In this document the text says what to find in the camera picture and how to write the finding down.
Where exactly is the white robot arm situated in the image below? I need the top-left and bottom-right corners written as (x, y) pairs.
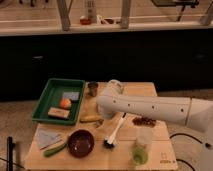
top-left (97, 80), bottom-right (213, 171)

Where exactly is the dark purple bowl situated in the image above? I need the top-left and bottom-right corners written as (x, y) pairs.
top-left (67, 129), bottom-right (94, 158)

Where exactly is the small metal cup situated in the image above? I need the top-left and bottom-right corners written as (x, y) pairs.
top-left (88, 81), bottom-right (98, 97)

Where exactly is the blue sponge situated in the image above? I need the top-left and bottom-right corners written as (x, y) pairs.
top-left (62, 92), bottom-right (80, 101)

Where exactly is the orange fruit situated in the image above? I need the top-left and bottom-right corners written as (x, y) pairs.
top-left (59, 98), bottom-right (72, 109)

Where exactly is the brown grape bunch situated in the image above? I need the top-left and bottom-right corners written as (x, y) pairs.
top-left (132, 117), bottom-right (156, 127)

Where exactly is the green plastic tray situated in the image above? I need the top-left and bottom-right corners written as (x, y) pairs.
top-left (32, 78), bottom-right (85, 125)

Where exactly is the white dish brush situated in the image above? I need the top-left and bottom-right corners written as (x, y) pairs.
top-left (103, 114), bottom-right (126, 149)

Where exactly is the wooden block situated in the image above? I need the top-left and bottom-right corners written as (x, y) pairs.
top-left (48, 107), bottom-right (70, 119)

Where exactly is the green plastic cup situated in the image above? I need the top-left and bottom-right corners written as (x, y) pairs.
top-left (132, 146), bottom-right (148, 165)

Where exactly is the grey folded cloth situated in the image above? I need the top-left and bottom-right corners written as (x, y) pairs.
top-left (36, 129), bottom-right (62, 149)

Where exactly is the green cucumber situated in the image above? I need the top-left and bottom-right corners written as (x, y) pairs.
top-left (43, 142), bottom-right (67, 157)

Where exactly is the black pole stand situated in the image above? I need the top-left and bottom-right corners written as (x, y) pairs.
top-left (6, 136), bottom-right (15, 171)

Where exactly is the black cable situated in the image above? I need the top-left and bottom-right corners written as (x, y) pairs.
top-left (168, 132), bottom-right (204, 171)

